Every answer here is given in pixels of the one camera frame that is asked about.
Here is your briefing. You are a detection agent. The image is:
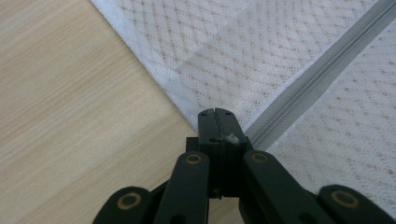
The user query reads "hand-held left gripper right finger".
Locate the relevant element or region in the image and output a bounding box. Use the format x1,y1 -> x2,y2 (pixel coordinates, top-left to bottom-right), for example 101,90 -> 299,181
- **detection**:
214,107 -> 254,198

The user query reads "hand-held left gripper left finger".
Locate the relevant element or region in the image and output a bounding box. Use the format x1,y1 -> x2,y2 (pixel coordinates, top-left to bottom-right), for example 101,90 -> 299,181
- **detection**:
186,107 -> 224,199

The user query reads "white mesh laundry bag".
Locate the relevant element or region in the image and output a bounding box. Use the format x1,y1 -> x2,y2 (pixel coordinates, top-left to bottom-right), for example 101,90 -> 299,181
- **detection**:
90,0 -> 396,218

